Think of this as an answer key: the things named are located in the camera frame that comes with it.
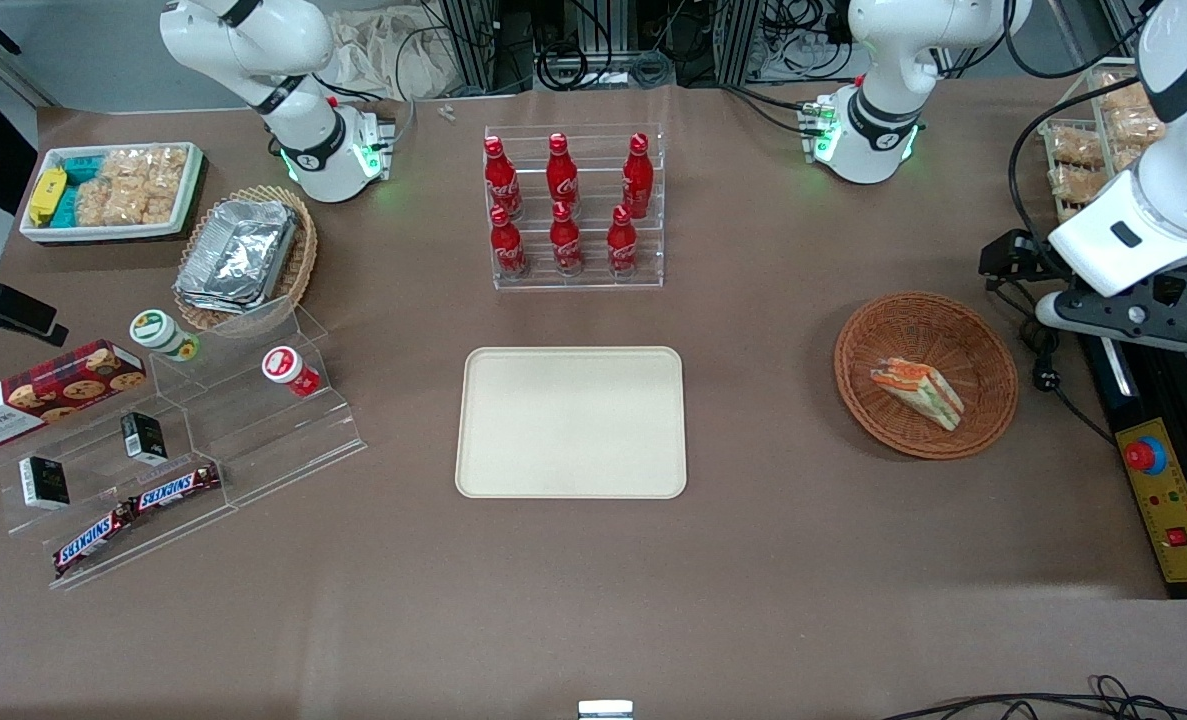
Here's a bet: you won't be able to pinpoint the triangle sandwich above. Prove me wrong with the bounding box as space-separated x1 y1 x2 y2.
870 357 965 432

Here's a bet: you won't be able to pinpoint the round brown wicker basket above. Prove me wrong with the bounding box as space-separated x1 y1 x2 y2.
834 291 1019 461

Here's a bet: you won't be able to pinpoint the cream rectangular serving tray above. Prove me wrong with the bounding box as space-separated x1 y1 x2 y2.
455 346 688 499

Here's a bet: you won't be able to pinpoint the oval wicker basket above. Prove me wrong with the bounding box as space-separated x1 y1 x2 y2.
174 185 319 332

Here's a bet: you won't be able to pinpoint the clear bag of bread snacks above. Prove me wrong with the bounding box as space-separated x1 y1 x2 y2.
1047 128 1106 168
1096 83 1167 153
1047 164 1112 207

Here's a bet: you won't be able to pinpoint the yellow emergency stop control box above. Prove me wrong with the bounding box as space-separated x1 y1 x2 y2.
1115 419 1187 585

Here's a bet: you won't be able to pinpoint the red cola bottle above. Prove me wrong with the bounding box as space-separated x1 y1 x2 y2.
546 133 581 207
490 205 529 278
621 133 654 220
483 135 524 221
607 205 640 276
549 202 586 276

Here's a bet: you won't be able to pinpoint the clear acrylic bottle rack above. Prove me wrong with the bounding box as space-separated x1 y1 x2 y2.
483 124 666 292

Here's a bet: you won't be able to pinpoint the beige cloth bag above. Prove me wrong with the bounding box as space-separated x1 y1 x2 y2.
325 8 456 102

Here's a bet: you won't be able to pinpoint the red label white cup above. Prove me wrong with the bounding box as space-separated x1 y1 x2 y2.
261 345 323 399

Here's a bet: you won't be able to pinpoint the clear acrylic step stand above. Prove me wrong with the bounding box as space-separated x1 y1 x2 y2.
146 298 369 513
0 390 241 592

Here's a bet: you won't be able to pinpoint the stack of foil trays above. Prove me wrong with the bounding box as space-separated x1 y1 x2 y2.
174 199 300 314

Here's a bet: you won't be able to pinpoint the green label white cup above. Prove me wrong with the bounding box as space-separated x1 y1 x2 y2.
130 309 202 363

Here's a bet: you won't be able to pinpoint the Snickers chocolate bar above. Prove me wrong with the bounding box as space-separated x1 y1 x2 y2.
130 462 223 515
52 504 137 579

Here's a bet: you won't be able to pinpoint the clear bag of rice crackers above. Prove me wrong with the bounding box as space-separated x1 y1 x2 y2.
73 180 179 227
101 147 190 193

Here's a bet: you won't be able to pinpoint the small black carton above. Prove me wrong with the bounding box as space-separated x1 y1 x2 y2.
19 456 72 512
120 411 168 465

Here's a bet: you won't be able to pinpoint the white plastic bin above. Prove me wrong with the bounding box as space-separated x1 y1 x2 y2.
19 142 205 245

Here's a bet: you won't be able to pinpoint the teal snack packet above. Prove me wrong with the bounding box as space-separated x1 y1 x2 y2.
52 154 106 228

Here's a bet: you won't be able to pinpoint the yellow snack packet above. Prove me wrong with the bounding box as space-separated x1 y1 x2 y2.
30 167 68 227

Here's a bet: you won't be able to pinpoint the red tartan cookie box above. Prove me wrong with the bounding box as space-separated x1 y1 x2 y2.
0 339 148 450

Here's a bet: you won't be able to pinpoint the black cable with plug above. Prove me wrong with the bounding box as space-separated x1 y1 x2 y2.
988 280 1120 447

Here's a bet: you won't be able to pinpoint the black box device with cables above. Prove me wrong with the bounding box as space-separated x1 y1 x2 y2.
979 229 1056 291

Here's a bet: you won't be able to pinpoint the white wire basket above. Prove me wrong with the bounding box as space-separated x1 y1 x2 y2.
1040 58 1170 223

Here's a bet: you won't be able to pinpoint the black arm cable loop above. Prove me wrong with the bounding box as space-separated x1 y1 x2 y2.
1008 75 1146 263

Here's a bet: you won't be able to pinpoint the black floor cables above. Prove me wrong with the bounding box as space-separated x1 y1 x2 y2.
881 674 1187 720

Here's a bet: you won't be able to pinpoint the black base cables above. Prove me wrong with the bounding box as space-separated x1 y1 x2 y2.
721 83 826 138

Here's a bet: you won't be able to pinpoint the aluminium frame post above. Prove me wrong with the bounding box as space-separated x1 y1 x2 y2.
731 0 766 83
441 0 500 93

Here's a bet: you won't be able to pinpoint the coiled black cable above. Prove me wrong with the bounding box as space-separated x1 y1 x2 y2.
536 38 591 93

